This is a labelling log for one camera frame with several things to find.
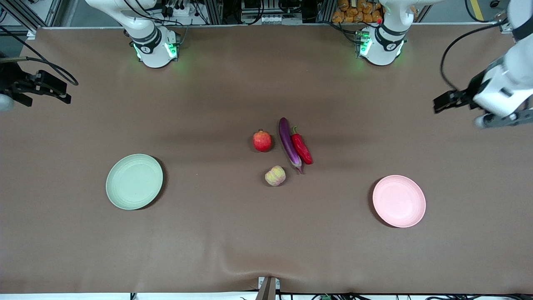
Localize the red chili pepper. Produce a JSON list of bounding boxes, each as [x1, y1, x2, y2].
[[290, 126, 313, 165]]

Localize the purple eggplant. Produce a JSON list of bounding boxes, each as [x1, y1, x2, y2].
[[279, 117, 304, 175]]

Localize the yellow pink peach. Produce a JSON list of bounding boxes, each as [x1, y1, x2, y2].
[[265, 165, 286, 187]]

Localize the red pomegranate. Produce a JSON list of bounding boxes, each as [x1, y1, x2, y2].
[[253, 129, 272, 153]]

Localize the pale green round plate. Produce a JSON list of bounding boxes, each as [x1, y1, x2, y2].
[[105, 154, 164, 210]]

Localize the pink round plate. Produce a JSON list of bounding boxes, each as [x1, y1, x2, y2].
[[372, 175, 427, 228]]

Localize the orange snack bags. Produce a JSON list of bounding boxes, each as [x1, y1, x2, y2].
[[332, 0, 384, 24]]

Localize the white power strip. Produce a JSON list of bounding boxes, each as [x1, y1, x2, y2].
[[160, 0, 193, 18]]

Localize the brown table mat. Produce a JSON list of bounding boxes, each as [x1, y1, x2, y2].
[[0, 23, 533, 294]]

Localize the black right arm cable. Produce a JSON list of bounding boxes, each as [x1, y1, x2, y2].
[[0, 26, 80, 87]]

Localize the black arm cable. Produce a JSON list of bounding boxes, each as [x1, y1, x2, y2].
[[0, 26, 80, 87], [440, 21, 513, 92]]

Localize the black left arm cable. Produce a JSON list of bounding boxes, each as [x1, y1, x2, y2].
[[440, 21, 513, 92]]

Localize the grey table edge bracket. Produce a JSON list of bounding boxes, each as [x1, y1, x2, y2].
[[255, 276, 281, 300]]

